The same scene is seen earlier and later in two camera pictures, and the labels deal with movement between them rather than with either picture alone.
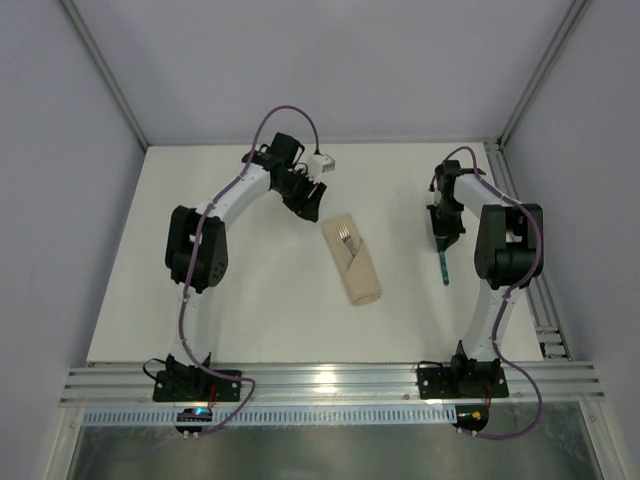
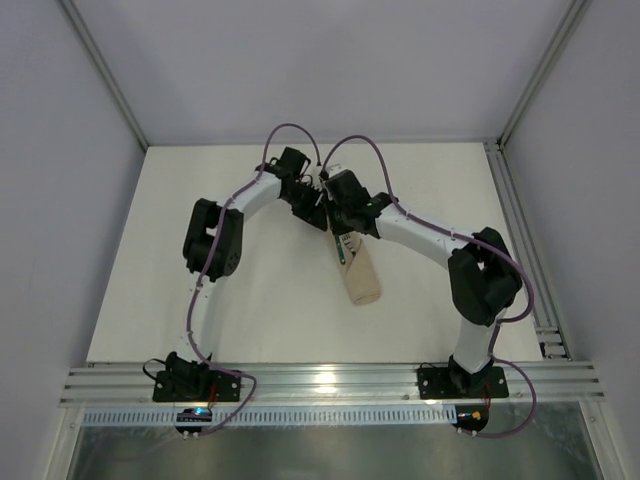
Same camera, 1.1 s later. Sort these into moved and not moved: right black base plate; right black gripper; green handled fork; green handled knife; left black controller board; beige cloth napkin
Moved: right black gripper; green handled knife
Not moved: beige cloth napkin; right black base plate; green handled fork; left black controller board
